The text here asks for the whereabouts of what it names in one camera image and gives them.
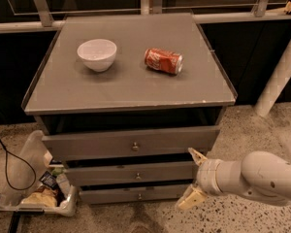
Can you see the white diagonal pole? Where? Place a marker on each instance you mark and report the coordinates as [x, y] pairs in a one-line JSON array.
[[276, 83]]

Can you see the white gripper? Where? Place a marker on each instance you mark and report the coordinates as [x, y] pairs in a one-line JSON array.
[[206, 175]]

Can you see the metal railing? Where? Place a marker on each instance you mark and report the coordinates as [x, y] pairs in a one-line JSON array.
[[47, 21]]

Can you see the grey drawer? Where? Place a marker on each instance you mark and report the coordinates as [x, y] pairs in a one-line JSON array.
[[112, 144], [133, 194], [139, 173]]

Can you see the dark blue snack packet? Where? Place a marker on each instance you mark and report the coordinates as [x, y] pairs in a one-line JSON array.
[[49, 180]]

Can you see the red soda can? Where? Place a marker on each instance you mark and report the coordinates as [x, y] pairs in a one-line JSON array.
[[164, 60]]

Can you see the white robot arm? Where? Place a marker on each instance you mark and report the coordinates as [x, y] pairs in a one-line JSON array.
[[260, 176]]

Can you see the grey top drawer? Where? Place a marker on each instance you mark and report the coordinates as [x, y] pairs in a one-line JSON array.
[[112, 144]]

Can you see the yellow snack bag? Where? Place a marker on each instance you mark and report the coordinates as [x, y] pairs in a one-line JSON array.
[[42, 196]]

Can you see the grey bottom drawer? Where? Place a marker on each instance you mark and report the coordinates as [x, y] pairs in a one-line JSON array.
[[133, 194]]

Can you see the clear plastic storage bin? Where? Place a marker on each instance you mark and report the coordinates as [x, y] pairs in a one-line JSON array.
[[23, 173]]

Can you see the grey drawer cabinet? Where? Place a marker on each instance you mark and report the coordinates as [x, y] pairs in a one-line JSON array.
[[66, 97]]

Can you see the white ceramic bowl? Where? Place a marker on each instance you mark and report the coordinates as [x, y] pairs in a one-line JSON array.
[[97, 54]]

